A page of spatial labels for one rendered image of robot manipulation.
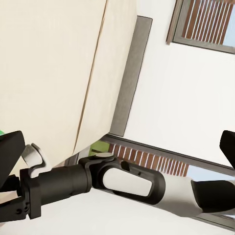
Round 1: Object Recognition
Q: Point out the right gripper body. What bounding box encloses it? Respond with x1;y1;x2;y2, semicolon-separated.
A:
19;166;72;220

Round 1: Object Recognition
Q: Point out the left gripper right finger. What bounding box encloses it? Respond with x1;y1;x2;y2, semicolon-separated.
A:
219;130;235;168

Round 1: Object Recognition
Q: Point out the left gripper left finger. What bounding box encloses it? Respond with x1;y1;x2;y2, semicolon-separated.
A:
0;130;26;189

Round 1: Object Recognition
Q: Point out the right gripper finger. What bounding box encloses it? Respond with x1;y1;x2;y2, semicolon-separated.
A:
0;186;30;223
0;174;23;197

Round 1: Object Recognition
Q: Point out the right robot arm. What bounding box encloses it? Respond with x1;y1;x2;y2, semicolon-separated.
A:
0;143;235;223

